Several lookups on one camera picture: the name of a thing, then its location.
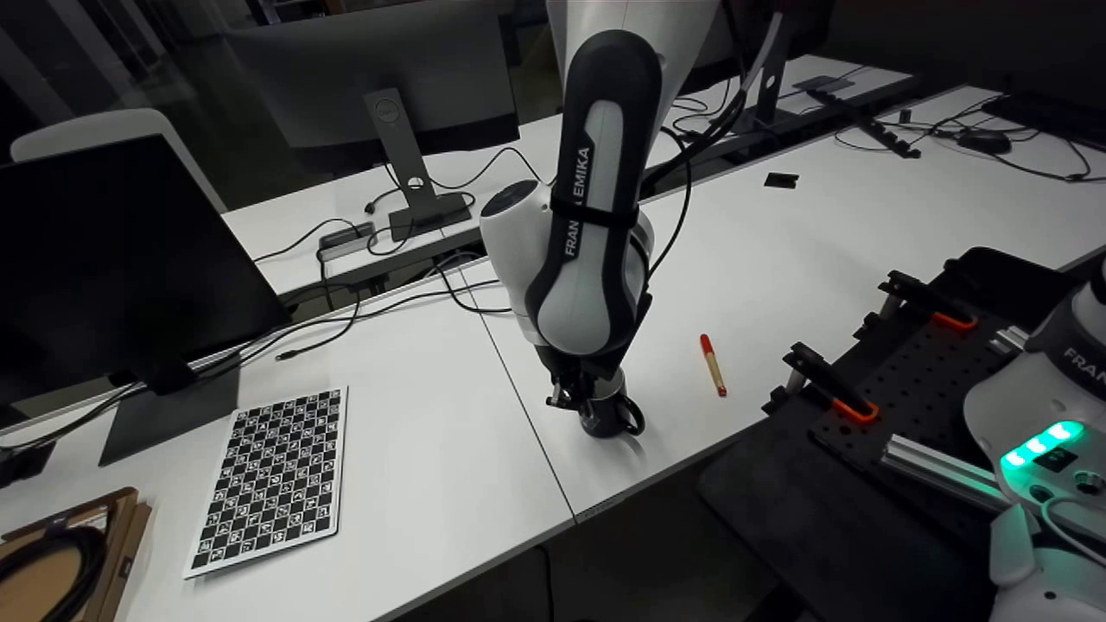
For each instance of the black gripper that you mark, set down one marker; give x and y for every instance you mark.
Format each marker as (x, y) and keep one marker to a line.
(586, 372)

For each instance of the white robot base green light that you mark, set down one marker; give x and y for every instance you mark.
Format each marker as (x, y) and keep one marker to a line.
(1037, 459)

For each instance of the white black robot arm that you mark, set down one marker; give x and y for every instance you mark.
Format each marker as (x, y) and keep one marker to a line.
(601, 172)

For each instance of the red and beige marker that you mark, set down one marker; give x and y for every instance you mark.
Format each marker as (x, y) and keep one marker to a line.
(712, 362)

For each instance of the black computer mouse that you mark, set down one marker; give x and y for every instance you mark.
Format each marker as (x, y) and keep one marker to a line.
(505, 195)

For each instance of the small black square object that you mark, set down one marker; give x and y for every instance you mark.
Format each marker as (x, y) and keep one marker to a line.
(781, 177)

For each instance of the black white calibration board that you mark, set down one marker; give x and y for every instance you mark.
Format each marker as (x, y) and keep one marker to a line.
(275, 476)

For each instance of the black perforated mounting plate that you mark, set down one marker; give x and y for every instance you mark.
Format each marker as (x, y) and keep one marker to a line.
(922, 368)

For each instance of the silver aluminium profile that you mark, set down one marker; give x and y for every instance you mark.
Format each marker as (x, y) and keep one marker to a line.
(934, 468)

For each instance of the black monitor stand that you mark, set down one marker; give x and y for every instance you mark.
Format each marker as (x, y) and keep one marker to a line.
(769, 92)

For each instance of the grey monitor with stand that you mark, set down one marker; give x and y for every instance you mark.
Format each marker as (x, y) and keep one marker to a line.
(381, 81)

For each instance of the black power strip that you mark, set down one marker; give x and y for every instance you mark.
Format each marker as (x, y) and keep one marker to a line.
(894, 134)

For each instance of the black monitor on stand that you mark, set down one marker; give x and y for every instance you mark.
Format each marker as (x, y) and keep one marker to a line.
(104, 263)

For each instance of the white chair back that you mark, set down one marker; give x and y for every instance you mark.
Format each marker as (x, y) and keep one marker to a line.
(98, 130)

